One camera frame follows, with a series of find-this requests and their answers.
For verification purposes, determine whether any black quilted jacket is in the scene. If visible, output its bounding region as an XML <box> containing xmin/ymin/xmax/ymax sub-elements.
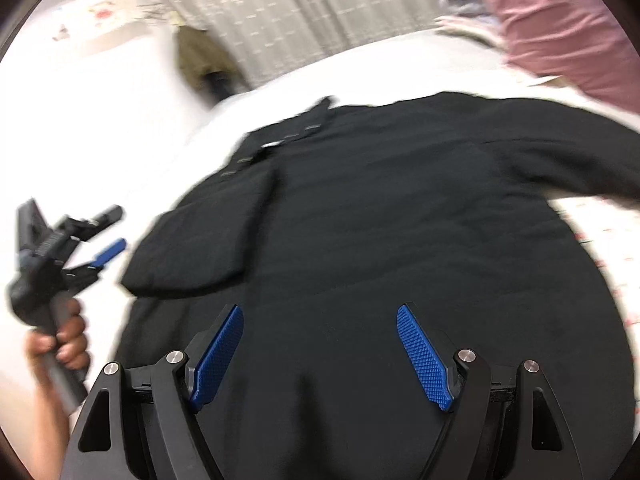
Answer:
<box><xmin>116</xmin><ymin>93</ymin><xmax>639</xmax><ymax>479</ymax></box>

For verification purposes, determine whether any person's left forearm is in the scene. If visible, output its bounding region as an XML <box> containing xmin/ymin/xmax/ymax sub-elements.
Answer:
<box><xmin>1</xmin><ymin>358</ymin><xmax>70</xmax><ymax>479</ymax></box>

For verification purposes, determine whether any person's left hand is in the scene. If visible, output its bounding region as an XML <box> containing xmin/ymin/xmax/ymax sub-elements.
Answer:
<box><xmin>25</xmin><ymin>298</ymin><xmax>91</xmax><ymax>379</ymax></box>

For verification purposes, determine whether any olive hanging coat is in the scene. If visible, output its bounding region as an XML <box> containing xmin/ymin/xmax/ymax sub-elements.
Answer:
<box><xmin>174</xmin><ymin>25</ymin><xmax>250</xmax><ymax>107</ymax></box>

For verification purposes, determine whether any cherry print bed cover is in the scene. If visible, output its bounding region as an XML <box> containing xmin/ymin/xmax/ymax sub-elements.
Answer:
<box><xmin>549</xmin><ymin>194</ymin><xmax>640</xmax><ymax>401</ymax></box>

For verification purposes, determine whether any grey dotted curtain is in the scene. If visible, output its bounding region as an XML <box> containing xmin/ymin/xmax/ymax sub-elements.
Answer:
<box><xmin>160</xmin><ymin>0</ymin><xmax>440</xmax><ymax>87</ymax></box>

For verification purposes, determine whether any folded blankets stack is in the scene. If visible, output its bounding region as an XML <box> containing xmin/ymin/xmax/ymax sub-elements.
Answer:
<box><xmin>434</xmin><ymin>0</ymin><xmax>506</xmax><ymax>52</ymax></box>

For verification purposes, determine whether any pink velvet pillow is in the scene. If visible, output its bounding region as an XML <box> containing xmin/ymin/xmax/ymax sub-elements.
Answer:
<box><xmin>484</xmin><ymin>0</ymin><xmax>639</xmax><ymax>113</ymax></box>

